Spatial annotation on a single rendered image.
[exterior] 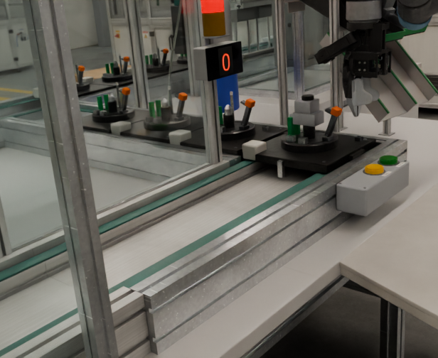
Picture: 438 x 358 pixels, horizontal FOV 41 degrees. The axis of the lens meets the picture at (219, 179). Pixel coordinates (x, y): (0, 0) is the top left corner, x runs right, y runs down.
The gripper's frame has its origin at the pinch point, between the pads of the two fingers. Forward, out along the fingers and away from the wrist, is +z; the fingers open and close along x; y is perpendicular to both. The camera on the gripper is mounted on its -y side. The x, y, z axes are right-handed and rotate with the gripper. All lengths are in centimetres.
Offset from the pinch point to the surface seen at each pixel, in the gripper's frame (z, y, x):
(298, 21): -10, -69, 87
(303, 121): 3.4, -12.3, -2.0
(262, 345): 26, 12, -55
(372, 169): 9.5, 9.9, -10.2
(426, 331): 107, -7, 78
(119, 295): 11, 1, -74
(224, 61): -13.2, -21.7, -19.2
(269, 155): 10.1, -16.3, -11.0
